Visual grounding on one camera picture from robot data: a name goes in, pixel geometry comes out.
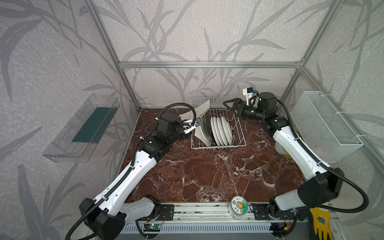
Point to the clear plastic wall shelf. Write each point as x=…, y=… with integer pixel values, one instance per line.
x=62, y=149

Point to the black square plate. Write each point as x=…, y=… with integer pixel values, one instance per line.
x=208, y=126

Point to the white mesh wall basket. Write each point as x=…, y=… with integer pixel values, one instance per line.
x=323, y=127

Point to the yellow work glove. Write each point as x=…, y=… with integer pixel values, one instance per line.
x=321, y=225

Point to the round white plate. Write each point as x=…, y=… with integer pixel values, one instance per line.
x=221, y=129
x=218, y=132
x=227, y=130
x=214, y=132

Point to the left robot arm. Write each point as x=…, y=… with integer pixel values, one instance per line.
x=103, y=214

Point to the white wire dish rack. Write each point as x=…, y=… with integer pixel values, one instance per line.
x=217, y=109

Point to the aluminium frame rail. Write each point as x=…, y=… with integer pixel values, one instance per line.
x=252, y=65

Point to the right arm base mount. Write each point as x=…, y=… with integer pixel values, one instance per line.
x=260, y=212

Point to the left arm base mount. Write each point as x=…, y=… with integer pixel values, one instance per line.
x=162, y=212

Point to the left circuit board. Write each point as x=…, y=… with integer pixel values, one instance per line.
x=152, y=227

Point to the green sponge mat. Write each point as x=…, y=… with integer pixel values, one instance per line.
x=94, y=128

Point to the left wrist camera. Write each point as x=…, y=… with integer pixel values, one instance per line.
x=189, y=126

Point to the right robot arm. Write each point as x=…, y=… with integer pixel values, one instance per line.
x=323, y=183

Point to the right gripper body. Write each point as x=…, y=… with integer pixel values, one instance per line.
x=237, y=105

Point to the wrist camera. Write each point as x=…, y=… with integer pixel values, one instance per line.
x=251, y=96
x=189, y=126

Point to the potted artificial plant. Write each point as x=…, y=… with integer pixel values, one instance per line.
x=288, y=141

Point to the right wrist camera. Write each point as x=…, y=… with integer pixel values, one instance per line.
x=251, y=96

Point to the right circuit board wiring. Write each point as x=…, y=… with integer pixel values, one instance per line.
x=279, y=229

